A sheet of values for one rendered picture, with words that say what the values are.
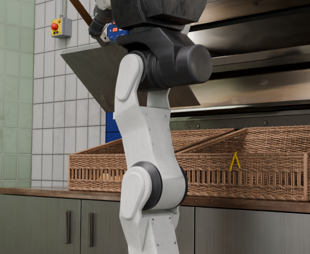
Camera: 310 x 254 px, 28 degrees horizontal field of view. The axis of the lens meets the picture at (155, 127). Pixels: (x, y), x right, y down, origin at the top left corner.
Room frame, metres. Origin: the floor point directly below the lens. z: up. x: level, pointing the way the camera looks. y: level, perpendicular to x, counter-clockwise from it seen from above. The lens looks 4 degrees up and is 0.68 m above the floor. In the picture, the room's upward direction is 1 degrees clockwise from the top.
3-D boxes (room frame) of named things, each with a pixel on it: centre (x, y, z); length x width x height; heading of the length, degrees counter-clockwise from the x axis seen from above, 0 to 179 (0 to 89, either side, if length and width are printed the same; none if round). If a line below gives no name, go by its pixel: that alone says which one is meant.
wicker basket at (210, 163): (2.33, -0.43, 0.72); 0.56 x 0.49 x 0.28; 47
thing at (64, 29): (3.52, 0.54, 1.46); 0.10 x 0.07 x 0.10; 47
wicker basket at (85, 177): (2.73, 0.01, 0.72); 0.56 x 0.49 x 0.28; 49
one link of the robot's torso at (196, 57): (1.88, -0.03, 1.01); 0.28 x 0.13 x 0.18; 48
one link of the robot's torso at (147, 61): (1.92, 0.02, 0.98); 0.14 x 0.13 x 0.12; 138
